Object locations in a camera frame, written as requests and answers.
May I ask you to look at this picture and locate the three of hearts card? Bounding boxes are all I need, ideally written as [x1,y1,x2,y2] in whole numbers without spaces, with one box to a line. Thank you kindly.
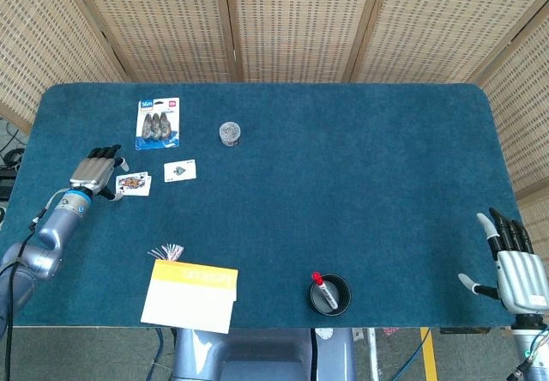
[119,175,153,197]

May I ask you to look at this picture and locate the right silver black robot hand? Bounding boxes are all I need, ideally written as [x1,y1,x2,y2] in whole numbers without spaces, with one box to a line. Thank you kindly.
[457,208,549,315]

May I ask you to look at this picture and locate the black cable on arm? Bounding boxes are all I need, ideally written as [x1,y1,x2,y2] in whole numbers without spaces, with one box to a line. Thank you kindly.
[0,209,49,381]

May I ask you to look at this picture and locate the round clear paper clip tub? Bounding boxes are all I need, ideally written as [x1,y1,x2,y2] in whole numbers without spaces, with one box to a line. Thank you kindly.
[218,120,242,148]

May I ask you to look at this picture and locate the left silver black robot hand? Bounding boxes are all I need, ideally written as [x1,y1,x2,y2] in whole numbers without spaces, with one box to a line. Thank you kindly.
[69,143,130,202]

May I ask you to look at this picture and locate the wrist cable bundle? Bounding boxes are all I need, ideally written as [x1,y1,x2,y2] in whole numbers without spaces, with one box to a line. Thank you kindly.
[505,329,549,381]

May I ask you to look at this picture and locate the woven bamboo folding screen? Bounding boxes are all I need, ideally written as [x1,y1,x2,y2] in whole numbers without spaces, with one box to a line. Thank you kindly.
[0,0,549,245]

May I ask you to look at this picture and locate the black floor box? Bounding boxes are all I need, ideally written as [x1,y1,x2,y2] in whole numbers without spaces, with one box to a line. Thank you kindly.
[0,168,18,202]

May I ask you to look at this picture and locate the blue binder clip blister pack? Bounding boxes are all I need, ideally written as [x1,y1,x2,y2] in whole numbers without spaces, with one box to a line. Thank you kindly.
[135,96,182,152]

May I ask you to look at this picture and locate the ace of spades card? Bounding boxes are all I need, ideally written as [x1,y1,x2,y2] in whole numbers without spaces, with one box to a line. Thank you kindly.
[163,159,197,183]

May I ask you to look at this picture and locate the grey robot torso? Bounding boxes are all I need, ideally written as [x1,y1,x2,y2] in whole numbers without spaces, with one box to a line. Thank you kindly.
[171,327,357,381]

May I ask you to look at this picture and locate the blue cable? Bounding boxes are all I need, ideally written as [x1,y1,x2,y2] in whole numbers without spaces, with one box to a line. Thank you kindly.
[148,328,167,381]
[394,333,430,381]

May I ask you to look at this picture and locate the blue felt table mat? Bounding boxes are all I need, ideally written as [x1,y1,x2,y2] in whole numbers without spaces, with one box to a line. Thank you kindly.
[0,82,522,330]

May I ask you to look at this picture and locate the black round cup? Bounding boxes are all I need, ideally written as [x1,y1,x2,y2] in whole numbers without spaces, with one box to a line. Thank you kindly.
[309,273,353,318]

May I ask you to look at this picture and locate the bundle of coloured strands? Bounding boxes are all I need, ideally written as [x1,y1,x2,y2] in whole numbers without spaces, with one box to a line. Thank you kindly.
[147,245,185,263]

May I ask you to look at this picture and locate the yellow white paper envelope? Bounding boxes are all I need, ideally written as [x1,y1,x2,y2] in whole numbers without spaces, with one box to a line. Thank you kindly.
[140,258,239,336]

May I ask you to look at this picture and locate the red capped white marker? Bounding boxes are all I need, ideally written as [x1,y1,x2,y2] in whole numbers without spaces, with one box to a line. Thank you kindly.
[311,271,339,311]

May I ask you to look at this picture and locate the black floor cables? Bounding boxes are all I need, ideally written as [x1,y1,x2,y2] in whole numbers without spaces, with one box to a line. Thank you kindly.
[0,117,23,172]

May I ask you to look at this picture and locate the face playing card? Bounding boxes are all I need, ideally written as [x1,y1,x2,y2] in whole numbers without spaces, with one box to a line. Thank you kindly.
[115,172,149,194]

